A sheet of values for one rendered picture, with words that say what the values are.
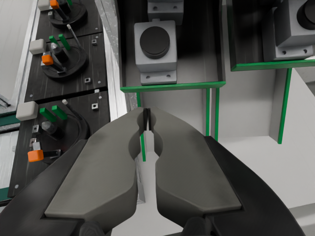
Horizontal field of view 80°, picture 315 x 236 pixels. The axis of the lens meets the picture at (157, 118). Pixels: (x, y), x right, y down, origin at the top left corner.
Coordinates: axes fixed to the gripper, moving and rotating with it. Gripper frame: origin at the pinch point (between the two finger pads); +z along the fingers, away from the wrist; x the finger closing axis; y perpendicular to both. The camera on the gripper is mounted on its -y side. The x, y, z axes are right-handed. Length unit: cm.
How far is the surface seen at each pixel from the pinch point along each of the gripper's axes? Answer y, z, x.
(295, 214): 107, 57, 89
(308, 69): 32, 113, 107
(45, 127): 16.1, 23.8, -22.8
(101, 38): 3, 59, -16
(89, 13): -4, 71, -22
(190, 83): 2.1, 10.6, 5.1
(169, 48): -2.3, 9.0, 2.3
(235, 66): 0.7, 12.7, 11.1
